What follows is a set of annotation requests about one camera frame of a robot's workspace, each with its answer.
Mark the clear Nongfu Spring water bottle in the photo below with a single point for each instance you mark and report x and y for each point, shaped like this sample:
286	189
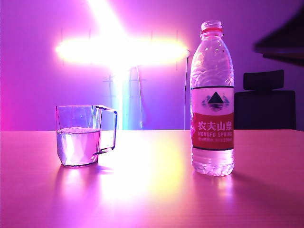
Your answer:
212	133

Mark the clear faceted glass mug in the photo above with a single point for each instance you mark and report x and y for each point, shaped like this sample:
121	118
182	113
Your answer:
76	142

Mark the vertical glowing LED strip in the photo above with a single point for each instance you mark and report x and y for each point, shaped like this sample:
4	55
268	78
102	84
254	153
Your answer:
126	102

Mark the horizontal glowing LED strip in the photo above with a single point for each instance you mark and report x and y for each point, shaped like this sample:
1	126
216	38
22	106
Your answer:
118	50

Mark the diagonal glowing LED strip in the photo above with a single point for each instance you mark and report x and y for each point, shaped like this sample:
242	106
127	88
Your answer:
104	14

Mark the black office chair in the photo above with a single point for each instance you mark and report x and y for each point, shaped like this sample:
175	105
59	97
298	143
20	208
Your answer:
266	109

